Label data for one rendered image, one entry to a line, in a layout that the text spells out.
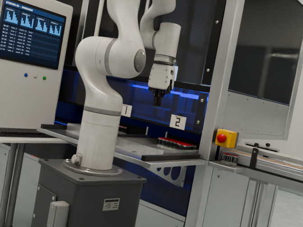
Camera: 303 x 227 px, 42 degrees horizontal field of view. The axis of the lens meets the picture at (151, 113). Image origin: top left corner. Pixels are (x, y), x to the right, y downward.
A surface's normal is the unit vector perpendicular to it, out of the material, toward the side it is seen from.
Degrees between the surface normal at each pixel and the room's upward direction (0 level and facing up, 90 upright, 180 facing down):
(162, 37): 90
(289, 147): 90
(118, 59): 101
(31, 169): 90
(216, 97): 90
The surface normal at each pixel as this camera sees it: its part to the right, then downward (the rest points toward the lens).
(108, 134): 0.58, 0.15
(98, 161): 0.34, 0.11
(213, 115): -0.61, -0.07
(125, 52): -0.11, 0.00
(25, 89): 0.77, 0.17
